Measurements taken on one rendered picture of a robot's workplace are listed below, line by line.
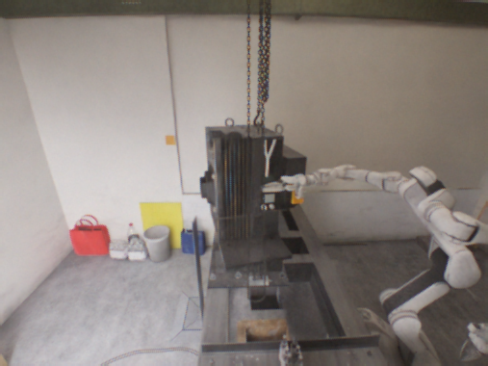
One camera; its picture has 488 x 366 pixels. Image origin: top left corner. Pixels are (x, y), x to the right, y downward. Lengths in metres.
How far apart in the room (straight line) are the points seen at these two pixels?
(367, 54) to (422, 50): 0.58
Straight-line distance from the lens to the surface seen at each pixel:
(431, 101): 3.40
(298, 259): 1.96
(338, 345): 1.51
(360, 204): 3.27
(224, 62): 2.62
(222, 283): 1.73
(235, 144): 1.42
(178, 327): 2.39
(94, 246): 3.40
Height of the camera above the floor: 1.89
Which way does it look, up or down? 22 degrees down
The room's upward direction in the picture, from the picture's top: straight up
